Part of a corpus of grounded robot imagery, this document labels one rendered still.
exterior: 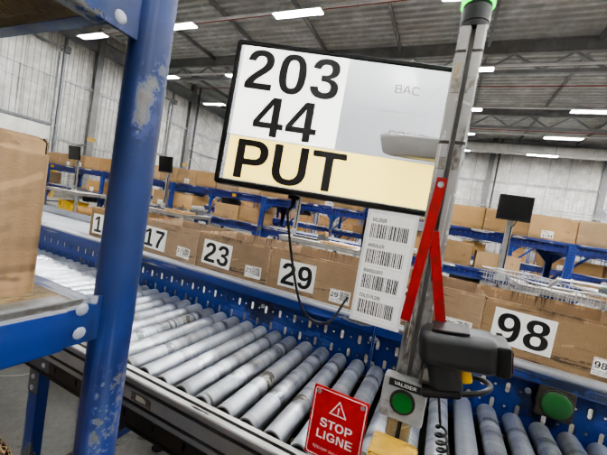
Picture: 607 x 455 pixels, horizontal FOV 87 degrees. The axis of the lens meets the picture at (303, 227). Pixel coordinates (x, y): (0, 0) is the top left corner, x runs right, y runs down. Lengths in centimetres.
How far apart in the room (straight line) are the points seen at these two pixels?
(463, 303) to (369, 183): 64
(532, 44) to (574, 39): 109
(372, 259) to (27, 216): 46
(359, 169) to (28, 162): 53
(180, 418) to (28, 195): 70
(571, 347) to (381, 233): 81
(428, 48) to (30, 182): 1420
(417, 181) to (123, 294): 56
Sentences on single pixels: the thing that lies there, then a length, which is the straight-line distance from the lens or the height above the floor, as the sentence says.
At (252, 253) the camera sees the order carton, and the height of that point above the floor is 101.
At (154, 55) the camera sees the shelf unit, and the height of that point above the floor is 131.
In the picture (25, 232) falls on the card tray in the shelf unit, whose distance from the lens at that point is 27.
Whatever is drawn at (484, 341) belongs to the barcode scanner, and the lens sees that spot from 52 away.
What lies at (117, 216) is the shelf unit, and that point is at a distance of 25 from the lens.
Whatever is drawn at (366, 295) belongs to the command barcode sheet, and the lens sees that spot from 58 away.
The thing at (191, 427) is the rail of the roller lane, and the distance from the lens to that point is 88.
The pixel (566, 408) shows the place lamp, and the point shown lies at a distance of 121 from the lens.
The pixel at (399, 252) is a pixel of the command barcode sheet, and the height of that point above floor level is 118.
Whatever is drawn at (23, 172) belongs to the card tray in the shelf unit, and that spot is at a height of 122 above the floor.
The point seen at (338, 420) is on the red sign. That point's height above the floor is 87.
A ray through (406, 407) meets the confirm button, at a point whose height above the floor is 95.
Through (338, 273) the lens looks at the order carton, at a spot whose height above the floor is 101.
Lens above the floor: 122
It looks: 3 degrees down
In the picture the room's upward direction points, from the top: 9 degrees clockwise
